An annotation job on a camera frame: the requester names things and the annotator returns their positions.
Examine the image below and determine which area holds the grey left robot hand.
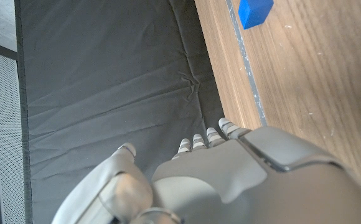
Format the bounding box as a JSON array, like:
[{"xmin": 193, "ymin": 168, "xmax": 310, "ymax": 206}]
[{"xmin": 51, "ymin": 117, "xmax": 361, "ymax": 224}]

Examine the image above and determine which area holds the blue block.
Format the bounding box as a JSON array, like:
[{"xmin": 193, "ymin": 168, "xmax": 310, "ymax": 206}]
[{"xmin": 238, "ymin": 0, "xmax": 274, "ymax": 30}]

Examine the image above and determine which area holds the black backdrop curtain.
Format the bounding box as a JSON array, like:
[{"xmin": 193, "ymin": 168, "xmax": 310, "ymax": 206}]
[{"xmin": 14, "ymin": 0, "xmax": 225, "ymax": 224}]

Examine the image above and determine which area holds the white perforated panel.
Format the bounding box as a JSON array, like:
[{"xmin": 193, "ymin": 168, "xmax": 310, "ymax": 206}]
[{"xmin": 0, "ymin": 48, "xmax": 26, "ymax": 224}]

